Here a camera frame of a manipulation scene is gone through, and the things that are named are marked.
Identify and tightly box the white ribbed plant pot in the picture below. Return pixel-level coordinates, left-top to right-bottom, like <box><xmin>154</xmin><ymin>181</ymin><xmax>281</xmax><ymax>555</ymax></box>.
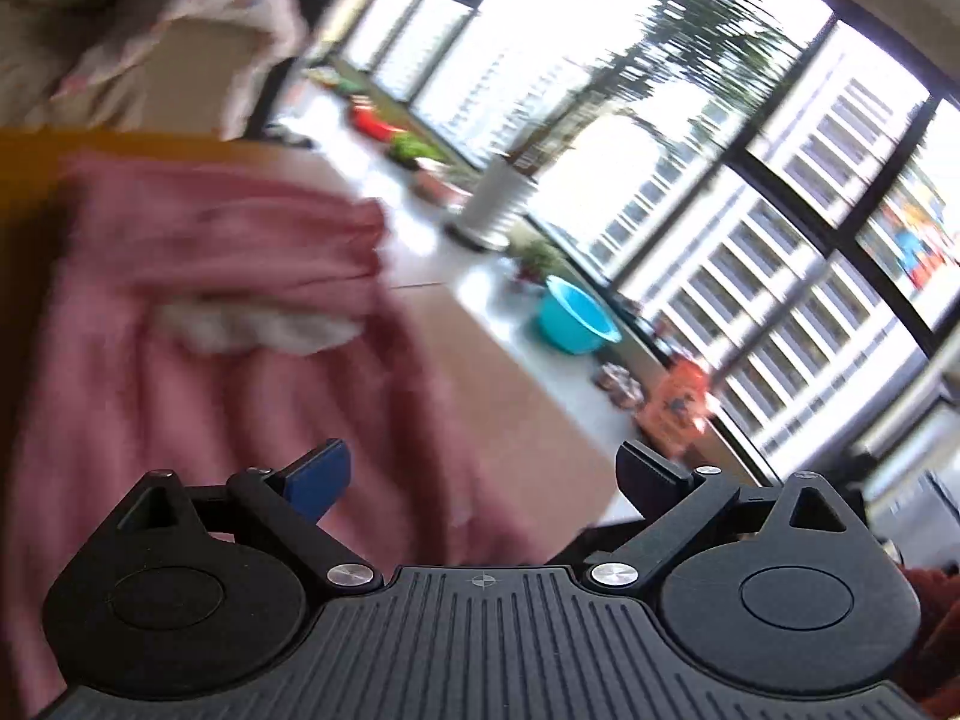
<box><xmin>448</xmin><ymin>154</ymin><xmax>539</xmax><ymax>250</ymax></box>

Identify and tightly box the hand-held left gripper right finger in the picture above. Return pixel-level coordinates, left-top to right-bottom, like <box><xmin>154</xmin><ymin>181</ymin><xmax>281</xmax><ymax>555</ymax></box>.
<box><xmin>585</xmin><ymin>441</ymin><xmax>865</xmax><ymax>593</ymax></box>

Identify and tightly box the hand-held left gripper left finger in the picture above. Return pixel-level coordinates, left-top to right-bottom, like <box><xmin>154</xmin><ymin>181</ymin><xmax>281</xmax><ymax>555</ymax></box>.
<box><xmin>116</xmin><ymin>439</ymin><xmax>383</xmax><ymax>593</ymax></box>

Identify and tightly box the blue plastic basin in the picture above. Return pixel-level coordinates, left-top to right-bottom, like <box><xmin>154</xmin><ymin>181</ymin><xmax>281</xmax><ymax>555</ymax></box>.
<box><xmin>534</xmin><ymin>275</ymin><xmax>623</xmax><ymax>356</ymax></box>

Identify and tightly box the red planter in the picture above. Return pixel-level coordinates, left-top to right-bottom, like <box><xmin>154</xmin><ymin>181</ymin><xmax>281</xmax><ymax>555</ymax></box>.
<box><xmin>347</xmin><ymin>97</ymin><xmax>400</xmax><ymax>141</ymax></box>

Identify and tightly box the green potted plant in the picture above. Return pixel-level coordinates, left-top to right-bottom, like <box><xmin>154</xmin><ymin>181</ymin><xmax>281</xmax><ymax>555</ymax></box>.
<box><xmin>386</xmin><ymin>132</ymin><xmax>445</xmax><ymax>167</ymax></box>

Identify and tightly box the orange bag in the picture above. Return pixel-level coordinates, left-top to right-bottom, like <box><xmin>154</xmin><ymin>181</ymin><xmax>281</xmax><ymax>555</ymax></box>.
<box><xmin>636</xmin><ymin>356</ymin><xmax>715</xmax><ymax>460</ymax></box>

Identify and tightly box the pink ribbed garment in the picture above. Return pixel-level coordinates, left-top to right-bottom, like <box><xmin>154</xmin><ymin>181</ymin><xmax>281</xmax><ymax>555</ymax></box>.
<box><xmin>0</xmin><ymin>150</ymin><xmax>601</xmax><ymax>720</ymax></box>

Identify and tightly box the dark red cloth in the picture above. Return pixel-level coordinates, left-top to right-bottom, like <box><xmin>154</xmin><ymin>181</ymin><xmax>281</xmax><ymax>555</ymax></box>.
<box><xmin>896</xmin><ymin>564</ymin><xmax>960</xmax><ymax>720</ymax></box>

